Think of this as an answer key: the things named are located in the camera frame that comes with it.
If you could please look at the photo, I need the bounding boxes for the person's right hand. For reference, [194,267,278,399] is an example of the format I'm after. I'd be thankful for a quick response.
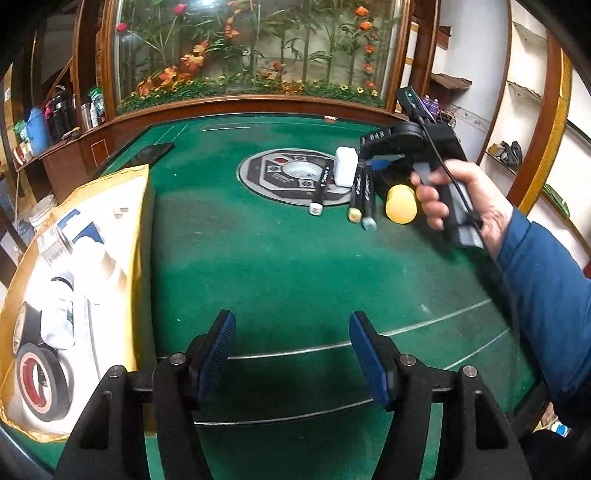
[410,159,514,260]

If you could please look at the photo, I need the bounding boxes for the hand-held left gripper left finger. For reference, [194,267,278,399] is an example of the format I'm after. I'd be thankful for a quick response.
[55,309,237,480]

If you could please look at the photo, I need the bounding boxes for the purple bottles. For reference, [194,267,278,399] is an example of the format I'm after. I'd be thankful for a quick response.
[421,95,443,121]

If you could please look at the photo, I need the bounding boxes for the black tape roll red core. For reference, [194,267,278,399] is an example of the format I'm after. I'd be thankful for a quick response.
[16,343,75,422]

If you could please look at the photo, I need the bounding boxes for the white bucket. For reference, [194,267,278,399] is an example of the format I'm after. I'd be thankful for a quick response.
[28,195,57,232]

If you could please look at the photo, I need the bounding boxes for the round grey table centre plate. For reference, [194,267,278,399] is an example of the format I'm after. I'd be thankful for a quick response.
[237,148,366,206]

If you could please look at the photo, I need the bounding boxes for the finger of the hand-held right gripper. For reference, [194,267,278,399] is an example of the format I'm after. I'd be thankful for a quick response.
[358,150,408,173]

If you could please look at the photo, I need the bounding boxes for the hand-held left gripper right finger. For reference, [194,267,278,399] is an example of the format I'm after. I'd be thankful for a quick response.
[348,311,532,480]

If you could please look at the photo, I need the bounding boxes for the small white box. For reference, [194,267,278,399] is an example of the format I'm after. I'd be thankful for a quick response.
[36,230,73,267]

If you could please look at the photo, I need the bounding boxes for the black thermos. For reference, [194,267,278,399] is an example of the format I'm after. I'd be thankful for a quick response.
[45,89,78,142]

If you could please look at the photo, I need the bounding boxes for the glass flower display cabinet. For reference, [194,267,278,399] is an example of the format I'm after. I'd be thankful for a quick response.
[98,0,413,121]

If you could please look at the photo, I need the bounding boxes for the blue and white box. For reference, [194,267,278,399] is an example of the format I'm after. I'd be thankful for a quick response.
[57,208,103,246]

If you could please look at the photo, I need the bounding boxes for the yellow plastic cup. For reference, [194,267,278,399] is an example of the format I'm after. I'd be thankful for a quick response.
[385,183,418,225]

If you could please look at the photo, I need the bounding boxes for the black phone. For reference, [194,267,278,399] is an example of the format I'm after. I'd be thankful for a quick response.
[124,143,175,168]

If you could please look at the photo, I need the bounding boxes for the tall white bottle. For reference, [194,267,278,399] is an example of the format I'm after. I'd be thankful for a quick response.
[73,242,112,280]

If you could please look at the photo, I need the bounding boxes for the black marker white cap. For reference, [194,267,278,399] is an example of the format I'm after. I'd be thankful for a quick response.
[308,165,335,217]

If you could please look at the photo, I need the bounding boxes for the green and white packet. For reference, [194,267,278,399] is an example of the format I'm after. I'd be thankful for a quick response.
[88,87,108,128]

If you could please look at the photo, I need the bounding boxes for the blue bottle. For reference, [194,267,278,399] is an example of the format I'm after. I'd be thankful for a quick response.
[25,106,50,156]

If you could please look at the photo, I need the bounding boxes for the white charger adapter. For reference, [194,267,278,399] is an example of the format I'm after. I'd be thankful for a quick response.
[333,146,360,188]

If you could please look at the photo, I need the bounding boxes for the white tray with yellow rim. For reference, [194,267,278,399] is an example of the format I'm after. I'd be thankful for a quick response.
[0,164,153,437]

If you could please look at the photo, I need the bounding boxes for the white pill bottle red label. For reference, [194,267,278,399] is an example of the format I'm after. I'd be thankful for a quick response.
[41,295,75,350]

